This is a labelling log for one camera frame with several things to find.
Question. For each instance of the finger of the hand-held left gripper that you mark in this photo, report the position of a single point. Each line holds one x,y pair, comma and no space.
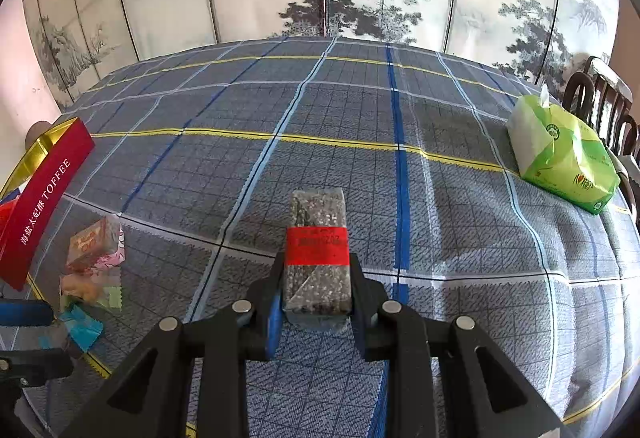
35,368
25,313

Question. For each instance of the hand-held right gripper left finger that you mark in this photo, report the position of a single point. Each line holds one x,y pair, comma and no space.
274,328

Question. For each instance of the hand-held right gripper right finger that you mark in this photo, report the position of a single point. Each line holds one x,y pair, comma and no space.
362,308

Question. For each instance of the teal candy wrapper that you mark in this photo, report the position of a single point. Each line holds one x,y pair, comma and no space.
82,328

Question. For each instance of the dark seed bar red label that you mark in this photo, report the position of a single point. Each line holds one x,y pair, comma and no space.
315,218

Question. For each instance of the gold tin box red outside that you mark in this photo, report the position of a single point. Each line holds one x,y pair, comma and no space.
45,198

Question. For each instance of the clear small candy packet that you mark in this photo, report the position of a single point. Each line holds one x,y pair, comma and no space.
82,290

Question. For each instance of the green candy wrapper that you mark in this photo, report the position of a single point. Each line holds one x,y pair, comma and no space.
111,299

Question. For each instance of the pink wrapped candy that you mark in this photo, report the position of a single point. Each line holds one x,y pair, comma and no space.
90,243

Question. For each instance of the pink white candy wrapper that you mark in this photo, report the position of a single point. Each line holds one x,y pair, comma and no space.
111,262

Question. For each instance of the blue checked tablecloth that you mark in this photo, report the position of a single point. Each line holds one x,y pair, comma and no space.
350,118

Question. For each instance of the green tissue pack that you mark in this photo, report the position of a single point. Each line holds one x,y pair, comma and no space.
560,153

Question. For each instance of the dark wooden chair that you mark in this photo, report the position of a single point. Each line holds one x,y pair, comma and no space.
600,93

